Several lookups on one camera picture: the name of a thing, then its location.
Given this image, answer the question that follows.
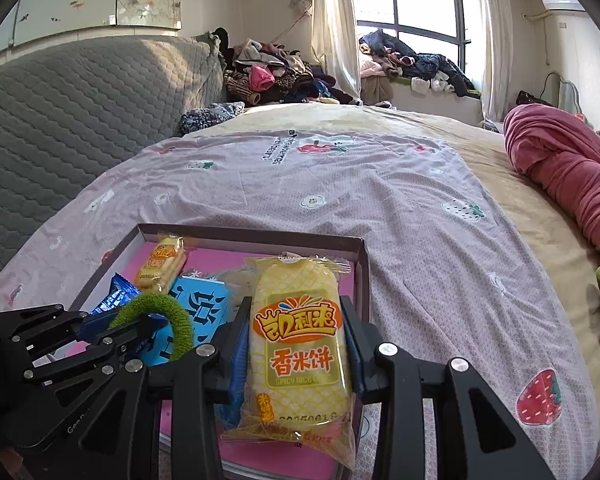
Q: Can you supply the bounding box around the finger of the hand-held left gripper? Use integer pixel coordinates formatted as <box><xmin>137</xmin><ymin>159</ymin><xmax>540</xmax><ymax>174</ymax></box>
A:
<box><xmin>0</xmin><ymin>304</ymin><xmax>101</xmax><ymax>358</ymax></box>
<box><xmin>22</xmin><ymin>315</ymin><xmax>168</xmax><ymax>391</ymax></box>

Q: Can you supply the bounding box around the pink blanket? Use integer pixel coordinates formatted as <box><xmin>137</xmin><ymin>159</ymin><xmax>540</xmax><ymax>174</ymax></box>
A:
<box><xmin>504</xmin><ymin>104</ymin><xmax>600</xmax><ymax>258</ymax></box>

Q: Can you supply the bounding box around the white curtain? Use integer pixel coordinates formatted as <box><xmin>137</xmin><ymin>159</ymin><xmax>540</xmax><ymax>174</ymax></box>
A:
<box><xmin>310</xmin><ymin>0</ymin><xmax>361</xmax><ymax>101</ymax></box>
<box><xmin>472</xmin><ymin>0</ymin><xmax>511</xmax><ymax>121</ymax></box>

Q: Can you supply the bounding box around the blue knitted cloth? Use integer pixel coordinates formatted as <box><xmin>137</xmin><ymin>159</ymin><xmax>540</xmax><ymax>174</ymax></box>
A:
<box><xmin>179</xmin><ymin>101</ymin><xmax>246</xmax><ymax>136</ymax></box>

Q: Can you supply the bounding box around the green hair scrunchie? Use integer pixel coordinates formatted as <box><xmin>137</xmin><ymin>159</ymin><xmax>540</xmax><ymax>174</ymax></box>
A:
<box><xmin>109</xmin><ymin>292</ymin><xmax>197</xmax><ymax>361</ymax></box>

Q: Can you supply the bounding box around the mixed clothes pile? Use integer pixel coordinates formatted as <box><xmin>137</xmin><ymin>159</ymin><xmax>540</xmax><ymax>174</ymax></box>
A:
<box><xmin>212</xmin><ymin>27</ymin><xmax>363</xmax><ymax>108</ymax></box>

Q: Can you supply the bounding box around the dark blue clothes pile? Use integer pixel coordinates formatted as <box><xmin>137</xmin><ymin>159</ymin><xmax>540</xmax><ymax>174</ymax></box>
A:
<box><xmin>359</xmin><ymin>30</ymin><xmax>473</xmax><ymax>106</ymax></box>

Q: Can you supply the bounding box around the grey quilted headboard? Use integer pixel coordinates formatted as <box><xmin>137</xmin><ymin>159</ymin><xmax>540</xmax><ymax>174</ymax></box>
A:
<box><xmin>0</xmin><ymin>35</ymin><xmax>226</xmax><ymax>276</ymax></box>

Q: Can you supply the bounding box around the pale oval panel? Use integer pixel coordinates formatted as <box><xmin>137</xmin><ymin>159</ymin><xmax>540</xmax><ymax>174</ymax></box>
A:
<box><xmin>545</xmin><ymin>72</ymin><xmax>581</xmax><ymax>116</ymax></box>

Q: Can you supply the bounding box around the dark grey shallow box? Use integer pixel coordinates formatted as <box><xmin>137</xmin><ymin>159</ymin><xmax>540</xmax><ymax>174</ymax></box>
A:
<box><xmin>67</xmin><ymin>223</ymin><xmax>371</xmax><ymax>480</ymax></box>

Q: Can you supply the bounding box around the air conditioner cable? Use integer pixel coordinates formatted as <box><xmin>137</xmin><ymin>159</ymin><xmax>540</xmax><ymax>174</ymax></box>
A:
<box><xmin>524</xmin><ymin>10</ymin><xmax>551</xmax><ymax>66</ymax></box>

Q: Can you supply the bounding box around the blue snack packet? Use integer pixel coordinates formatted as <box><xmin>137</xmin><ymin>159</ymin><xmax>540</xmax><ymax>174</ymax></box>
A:
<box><xmin>87</xmin><ymin>273</ymin><xmax>141</xmax><ymax>317</ymax></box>

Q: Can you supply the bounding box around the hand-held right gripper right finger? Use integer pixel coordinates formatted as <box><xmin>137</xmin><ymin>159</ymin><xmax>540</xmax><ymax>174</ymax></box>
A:
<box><xmin>339</xmin><ymin>296</ymin><xmax>556</xmax><ymax>480</ymax></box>

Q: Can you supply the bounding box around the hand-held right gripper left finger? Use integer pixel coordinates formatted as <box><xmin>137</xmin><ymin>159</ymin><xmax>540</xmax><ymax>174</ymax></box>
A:
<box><xmin>77</xmin><ymin>296</ymin><xmax>253</xmax><ymax>480</ymax></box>

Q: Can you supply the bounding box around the yellow rice cracker packet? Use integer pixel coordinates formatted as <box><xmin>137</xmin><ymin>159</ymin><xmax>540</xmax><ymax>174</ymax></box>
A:
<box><xmin>219</xmin><ymin>254</ymin><xmax>357</xmax><ymax>468</ymax></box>
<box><xmin>135</xmin><ymin>234</ymin><xmax>187</xmax><ymax>293</ymax></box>

